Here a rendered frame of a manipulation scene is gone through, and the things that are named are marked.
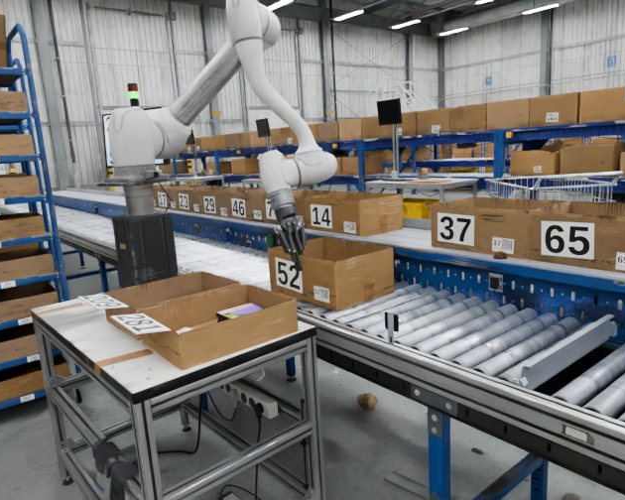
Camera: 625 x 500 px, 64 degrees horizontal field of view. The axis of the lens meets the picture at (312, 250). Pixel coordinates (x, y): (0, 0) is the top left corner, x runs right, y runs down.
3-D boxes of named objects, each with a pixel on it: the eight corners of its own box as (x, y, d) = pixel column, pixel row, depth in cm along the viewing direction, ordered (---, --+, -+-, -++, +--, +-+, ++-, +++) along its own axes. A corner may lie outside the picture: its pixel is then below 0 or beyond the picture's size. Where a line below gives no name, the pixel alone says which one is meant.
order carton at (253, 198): (230, 219, 316) (227, 191, 313) (268, 213, 334) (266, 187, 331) (264, 224, 286) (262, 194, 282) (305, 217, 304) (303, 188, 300)
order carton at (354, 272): (269, 291, 198) (266, 248, 194) (325, 275, 216) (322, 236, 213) (337, 312, 168) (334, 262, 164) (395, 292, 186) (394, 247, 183)
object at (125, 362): (31, 316, 193) (30, 309, 193) (171, 283, 230) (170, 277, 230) (134, 405, 119) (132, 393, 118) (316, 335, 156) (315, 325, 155)
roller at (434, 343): (404, 362, 138) (404, 345, 137) (507, 314, 169) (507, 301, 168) (419, 367, 134) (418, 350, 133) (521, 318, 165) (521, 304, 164)
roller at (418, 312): (355, 343, 153) (354, 327, 152) (457, 303, 184) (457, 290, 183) (366, 348, 149) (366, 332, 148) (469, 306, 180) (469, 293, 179)
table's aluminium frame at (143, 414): (61, 481, 208) (31, 316, 193) (188, 426, 245) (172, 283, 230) (169, 654, 133) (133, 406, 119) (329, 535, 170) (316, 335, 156)
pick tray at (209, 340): (141, 342, 151) (136, 311, 149) (249, 311, 174) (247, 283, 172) (182, 371, 129) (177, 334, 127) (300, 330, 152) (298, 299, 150)
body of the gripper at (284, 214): (288, 208, 188) (294, 232, 187) (269, 211, 182) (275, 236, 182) (299, 202, 182) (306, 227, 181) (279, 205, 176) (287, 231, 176)
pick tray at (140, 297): (105, 320, 173) (101, 293, 171) (204, 295, 197) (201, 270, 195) (138, 340, 152) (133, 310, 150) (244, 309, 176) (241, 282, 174)
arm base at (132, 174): (135, 182, 179) (132, 166, 178) (102, 183, 193) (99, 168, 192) (177, 178, 193) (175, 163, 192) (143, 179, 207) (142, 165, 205)
